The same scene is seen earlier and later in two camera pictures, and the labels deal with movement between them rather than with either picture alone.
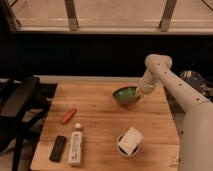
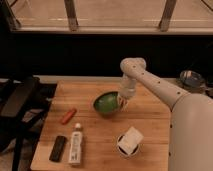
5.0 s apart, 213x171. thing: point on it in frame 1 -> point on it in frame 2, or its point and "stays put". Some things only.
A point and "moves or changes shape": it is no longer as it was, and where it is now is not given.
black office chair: x=24 y=106 stays put
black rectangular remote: x=57 y=148 stays put
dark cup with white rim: x=124 y=153 stays put
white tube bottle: x=76 y=137 stays put
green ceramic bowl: x=126 y=96 moves or changes shape
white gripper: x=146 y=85 -> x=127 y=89
